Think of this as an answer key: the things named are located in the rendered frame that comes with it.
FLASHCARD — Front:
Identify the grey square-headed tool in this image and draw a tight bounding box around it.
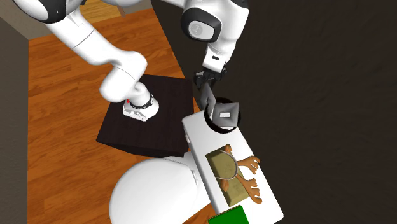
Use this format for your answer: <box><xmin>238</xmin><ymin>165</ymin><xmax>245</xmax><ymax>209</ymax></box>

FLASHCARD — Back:
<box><xmin>199</xmin><ymin>83</ymin><xmax>240</xmax><ymax>130</ymax></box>

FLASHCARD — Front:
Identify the black round cup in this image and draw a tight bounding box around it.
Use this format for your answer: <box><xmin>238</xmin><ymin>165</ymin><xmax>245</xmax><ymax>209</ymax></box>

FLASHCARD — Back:
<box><xmin>203</xmin><ymin>97</ymin><xmax>243</xmax><ymax>135</ymax></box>

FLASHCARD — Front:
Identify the dark robot stand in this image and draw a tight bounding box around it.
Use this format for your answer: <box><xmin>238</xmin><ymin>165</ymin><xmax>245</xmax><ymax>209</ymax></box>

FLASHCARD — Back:
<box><xmin>95</xmin><ymin>74</ymin><xmax>195</xmax><ymax>158</ymax></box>

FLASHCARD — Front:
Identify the brown wooden branched figure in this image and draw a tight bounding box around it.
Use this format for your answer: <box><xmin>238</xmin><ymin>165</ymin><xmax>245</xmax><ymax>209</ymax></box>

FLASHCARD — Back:
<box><xmin>219</xmin><ymin>143</ymin><xmax>263</xmax><ymax>204</ymax></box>

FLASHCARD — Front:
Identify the olive flat box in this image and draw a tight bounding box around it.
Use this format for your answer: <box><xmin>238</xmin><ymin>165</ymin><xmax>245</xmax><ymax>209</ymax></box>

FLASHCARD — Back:
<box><xmin>205</xmin><ymin>149</ymin><xmax>251</xmax><ymax>208</ymax></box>

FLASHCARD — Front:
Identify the green box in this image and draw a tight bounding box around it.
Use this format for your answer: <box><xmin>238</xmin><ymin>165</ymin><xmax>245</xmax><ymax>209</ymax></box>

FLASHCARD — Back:
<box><xmin>207</xmin><ymin>205</ymin><xmax>250</xmax><ymax>224</ymax></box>

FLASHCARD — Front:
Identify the thin metal wire ring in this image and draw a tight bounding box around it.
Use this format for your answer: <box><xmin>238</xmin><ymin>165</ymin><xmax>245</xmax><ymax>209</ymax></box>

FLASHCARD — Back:
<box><xmin>213</xmin><ymin>150</ymin><xmax>239</xmax><ymax>181</ymax></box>

